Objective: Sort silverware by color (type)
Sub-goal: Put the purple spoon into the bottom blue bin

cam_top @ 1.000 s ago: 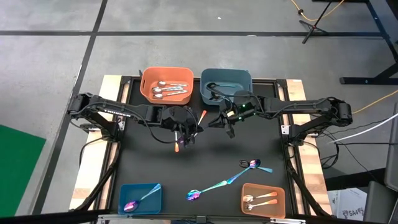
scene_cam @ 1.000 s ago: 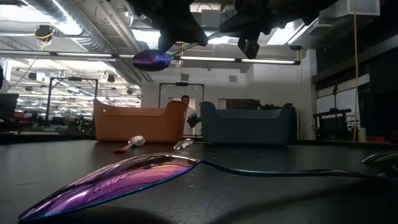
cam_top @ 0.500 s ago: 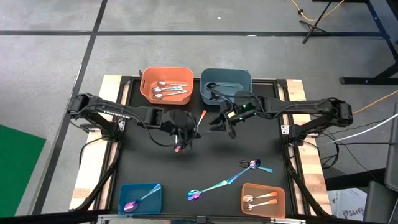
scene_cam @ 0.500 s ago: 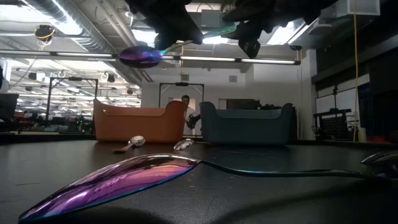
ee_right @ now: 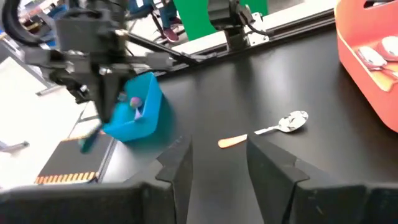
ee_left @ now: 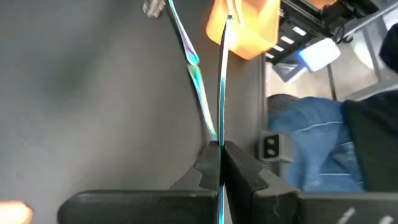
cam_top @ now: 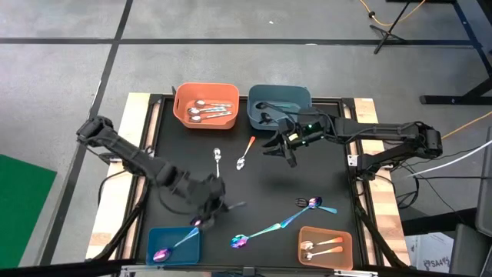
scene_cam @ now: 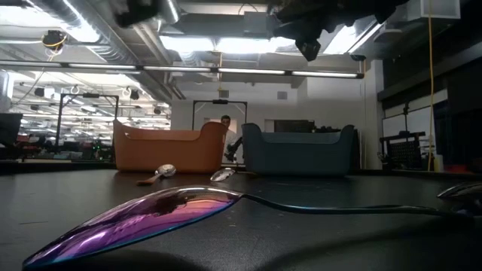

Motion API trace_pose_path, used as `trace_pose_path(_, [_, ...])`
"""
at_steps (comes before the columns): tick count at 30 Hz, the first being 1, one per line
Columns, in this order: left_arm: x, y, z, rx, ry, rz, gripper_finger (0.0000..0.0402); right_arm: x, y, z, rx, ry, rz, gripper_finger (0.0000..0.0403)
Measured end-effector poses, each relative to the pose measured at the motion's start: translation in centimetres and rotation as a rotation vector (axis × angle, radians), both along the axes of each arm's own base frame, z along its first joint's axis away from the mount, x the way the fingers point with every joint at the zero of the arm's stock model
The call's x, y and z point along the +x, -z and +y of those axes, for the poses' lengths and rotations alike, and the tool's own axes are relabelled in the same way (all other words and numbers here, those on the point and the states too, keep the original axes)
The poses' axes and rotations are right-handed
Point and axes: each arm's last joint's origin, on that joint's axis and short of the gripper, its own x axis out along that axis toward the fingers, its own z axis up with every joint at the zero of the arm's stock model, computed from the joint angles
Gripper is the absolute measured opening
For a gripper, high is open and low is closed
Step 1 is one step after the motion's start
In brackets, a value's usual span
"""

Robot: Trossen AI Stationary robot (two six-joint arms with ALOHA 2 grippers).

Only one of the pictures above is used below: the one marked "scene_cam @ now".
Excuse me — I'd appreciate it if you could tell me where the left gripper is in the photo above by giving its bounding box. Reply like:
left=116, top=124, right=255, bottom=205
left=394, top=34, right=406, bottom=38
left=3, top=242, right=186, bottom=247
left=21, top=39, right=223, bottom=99
left=113, top=0, right=161, bottom=29

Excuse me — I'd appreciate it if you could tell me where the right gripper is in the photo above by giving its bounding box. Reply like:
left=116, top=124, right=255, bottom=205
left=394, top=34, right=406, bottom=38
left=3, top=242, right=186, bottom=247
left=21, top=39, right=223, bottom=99
left=269, top=0, right=410, bottom=62

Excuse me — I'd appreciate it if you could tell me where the silver spoon orange handle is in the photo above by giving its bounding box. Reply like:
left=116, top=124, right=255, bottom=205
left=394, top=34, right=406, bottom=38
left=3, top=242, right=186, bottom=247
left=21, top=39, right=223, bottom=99
left=209, top=167, right=261, bottom=183
left=136, top=163, right=178, bottom=186

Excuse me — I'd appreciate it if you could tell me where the angled ceiling light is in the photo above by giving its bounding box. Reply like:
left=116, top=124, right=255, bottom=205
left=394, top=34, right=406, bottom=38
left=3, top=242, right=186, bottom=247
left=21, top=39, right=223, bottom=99
left=322, top=20, right=382, bottom=56

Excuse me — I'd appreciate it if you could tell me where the long linear ceiling light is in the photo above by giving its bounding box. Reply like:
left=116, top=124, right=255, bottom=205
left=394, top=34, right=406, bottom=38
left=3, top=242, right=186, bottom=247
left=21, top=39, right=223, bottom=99
left=0, top=59, right=365, bottom=79

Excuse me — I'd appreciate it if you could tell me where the bright ceiling light panel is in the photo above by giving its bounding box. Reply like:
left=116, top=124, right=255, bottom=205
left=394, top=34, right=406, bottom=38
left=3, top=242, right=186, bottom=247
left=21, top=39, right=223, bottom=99
left=160, top=34, right=300, bottom=54

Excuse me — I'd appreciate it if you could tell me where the large blue-grey plastic bin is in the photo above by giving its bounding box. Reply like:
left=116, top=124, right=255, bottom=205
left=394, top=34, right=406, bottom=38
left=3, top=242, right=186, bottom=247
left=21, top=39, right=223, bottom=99
left=240, top=122, right=358, bottom=177

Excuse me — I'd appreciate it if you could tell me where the person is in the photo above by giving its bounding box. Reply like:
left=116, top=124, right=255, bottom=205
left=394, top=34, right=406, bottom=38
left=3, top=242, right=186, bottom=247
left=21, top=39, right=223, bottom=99
left=217, top=114, right=244, bottom=166

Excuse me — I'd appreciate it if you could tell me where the person's handheld black device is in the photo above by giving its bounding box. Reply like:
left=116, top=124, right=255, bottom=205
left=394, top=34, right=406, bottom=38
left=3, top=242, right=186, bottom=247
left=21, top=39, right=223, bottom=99
left=224, top=135, right=244, bottom=163

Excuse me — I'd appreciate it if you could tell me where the white ceiling box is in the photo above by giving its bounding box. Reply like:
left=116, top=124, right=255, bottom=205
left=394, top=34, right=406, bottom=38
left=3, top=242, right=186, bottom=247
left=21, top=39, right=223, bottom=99
left=419, top=0, right=462, bottom=20

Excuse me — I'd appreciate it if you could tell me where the black pegboard cart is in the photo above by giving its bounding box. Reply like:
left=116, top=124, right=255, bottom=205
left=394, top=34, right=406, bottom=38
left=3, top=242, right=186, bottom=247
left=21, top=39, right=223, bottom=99
left=378, top=129, right=429, bottom=171

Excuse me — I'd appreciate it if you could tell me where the large orange plastic bin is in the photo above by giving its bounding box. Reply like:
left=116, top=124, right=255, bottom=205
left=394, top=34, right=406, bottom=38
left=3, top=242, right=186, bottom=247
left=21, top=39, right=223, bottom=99
left=112, top=119, right=228, bottom=174

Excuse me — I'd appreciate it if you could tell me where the dark computer monitor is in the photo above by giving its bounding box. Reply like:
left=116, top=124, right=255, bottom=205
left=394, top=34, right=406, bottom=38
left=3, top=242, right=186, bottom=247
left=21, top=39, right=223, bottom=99
left=0, top=111, right=23, bottom=148

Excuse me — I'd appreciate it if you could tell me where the black table mat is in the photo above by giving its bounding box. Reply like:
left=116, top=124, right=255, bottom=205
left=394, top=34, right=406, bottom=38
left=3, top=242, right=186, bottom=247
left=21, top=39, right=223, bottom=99
left=0, top=160, right=482, bottom=271

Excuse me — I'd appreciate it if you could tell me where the iridescent rainbow spoon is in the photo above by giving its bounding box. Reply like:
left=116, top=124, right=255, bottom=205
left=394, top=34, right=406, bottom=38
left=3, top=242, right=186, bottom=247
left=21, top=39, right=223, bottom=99
left=22, top=186, right=468, bottom=269

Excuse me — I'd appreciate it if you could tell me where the silver ventilation duct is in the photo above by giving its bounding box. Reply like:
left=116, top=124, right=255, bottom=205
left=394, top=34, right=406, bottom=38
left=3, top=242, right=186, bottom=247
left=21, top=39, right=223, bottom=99
left=22, top=0, right=133, bottom=65
left=112, top=0, right=189, bottom=102

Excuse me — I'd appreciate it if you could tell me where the dark wall screen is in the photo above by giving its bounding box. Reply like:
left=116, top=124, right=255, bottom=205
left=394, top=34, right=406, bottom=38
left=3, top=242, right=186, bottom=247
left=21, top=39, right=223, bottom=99
left=273, top=119, right=316, bottom=133

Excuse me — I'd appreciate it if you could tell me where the yellow cable reel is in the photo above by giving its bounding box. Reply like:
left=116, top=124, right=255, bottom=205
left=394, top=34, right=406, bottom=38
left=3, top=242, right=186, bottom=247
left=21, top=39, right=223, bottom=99
left=40, top=29, right=69, bottom=61

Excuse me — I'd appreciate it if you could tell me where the black gantry frame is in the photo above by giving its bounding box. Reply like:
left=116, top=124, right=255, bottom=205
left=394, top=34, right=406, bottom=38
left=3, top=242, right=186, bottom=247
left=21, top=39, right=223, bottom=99
left=54, top=92, right=121, bottom=154

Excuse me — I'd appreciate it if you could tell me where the black spoon blue handle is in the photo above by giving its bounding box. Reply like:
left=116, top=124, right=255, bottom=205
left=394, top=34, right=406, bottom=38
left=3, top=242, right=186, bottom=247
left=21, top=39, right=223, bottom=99
left=435, top=181, right=482, bottom=200

